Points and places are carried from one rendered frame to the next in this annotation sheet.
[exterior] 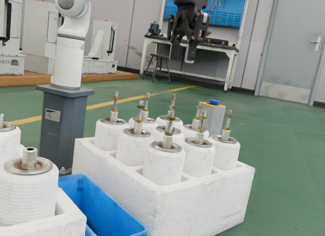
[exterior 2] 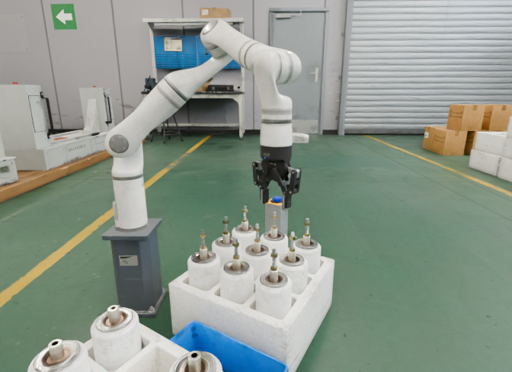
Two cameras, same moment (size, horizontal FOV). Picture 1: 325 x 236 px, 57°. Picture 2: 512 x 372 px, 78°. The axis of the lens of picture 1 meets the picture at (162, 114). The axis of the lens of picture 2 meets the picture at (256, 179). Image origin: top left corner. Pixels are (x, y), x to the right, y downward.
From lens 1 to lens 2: 0.35 m
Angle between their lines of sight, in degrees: 16
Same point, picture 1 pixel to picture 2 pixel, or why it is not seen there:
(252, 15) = not seen: hidden behind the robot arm
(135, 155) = (243, 291)
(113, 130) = (209, 268)
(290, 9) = (286, 43)
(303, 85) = (311, 117)
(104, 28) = (95, 96)
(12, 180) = not seen: outside the picture
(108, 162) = (219, 306)
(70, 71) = (138, 212)
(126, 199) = (250, 335)
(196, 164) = (297, 282)
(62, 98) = (136, 242)
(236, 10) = not seen: hidden behind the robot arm
